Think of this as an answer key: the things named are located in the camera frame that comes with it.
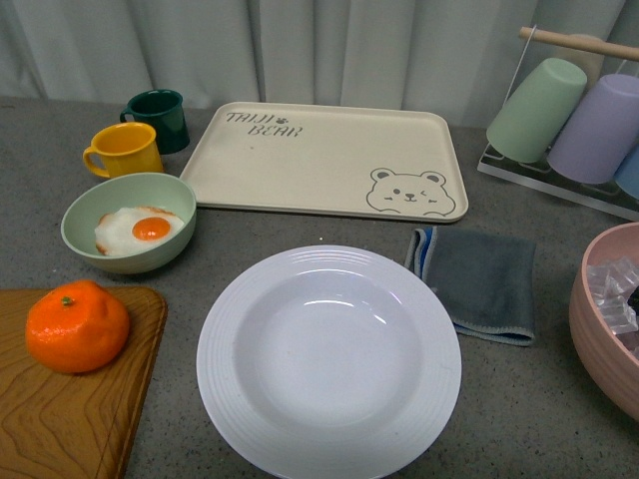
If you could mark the yellow mug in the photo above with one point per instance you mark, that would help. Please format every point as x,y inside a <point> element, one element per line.
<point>123,149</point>

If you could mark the orange mandarin fruit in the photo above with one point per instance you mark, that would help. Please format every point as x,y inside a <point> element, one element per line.
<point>77,327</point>

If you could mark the grey folded cloth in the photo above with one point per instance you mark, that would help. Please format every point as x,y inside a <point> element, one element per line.
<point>484,281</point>

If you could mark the white curtain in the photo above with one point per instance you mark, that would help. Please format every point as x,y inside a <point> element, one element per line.
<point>451,58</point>

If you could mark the purple tumbler cup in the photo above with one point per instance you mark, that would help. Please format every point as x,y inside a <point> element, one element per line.
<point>599,133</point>

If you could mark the beige bear serving tray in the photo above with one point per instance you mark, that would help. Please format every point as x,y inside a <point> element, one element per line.
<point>344,161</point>

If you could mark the clear cup rack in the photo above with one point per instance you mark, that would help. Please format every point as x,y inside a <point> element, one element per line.
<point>539,176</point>

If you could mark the beige tumbler cup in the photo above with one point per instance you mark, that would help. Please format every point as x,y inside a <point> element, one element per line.
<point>590,63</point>

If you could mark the dark green mug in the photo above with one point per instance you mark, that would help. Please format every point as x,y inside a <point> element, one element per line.
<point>162,109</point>

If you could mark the blue tumbler cup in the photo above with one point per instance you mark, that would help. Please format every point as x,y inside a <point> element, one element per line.
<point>627,175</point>

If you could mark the toy fried egg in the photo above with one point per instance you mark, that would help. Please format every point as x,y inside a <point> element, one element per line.
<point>132,230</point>

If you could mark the pink bowl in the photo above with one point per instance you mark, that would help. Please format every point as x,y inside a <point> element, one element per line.
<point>612,367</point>

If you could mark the clear ice cubes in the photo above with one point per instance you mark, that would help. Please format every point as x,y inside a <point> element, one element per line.
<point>613,285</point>

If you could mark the wooden cutting board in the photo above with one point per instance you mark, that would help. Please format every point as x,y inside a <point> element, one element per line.
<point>56,425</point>

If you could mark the green tumbler cup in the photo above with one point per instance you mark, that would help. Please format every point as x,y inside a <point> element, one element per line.
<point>537,110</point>

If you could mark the light green bowl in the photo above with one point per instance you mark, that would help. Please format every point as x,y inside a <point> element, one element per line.
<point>160,191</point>

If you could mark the white ridged plate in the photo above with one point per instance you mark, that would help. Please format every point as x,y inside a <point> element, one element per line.
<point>328,362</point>

